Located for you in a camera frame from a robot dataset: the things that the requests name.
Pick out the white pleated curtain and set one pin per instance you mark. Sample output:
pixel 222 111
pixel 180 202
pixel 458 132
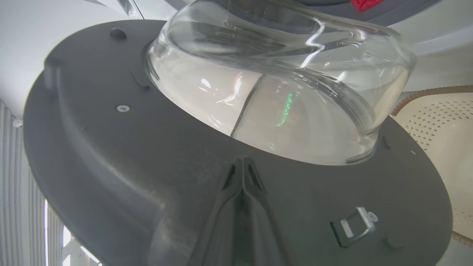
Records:
pixel 18 184

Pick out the dark round glass washer door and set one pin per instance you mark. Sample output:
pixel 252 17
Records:
pixel 111 147

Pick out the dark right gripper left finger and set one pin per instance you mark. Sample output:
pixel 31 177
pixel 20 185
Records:
pixel 221 229

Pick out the white washing machine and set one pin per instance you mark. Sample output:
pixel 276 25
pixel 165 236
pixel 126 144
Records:
pixel 443 37

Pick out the red white-striped printed garment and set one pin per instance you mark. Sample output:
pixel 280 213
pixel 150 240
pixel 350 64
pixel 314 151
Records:
pixel 364 3

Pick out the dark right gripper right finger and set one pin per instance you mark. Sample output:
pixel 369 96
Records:
pixel 262 229

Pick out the cream perforated laundry basket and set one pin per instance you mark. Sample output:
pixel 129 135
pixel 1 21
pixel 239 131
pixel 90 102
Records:
pixel 443 147

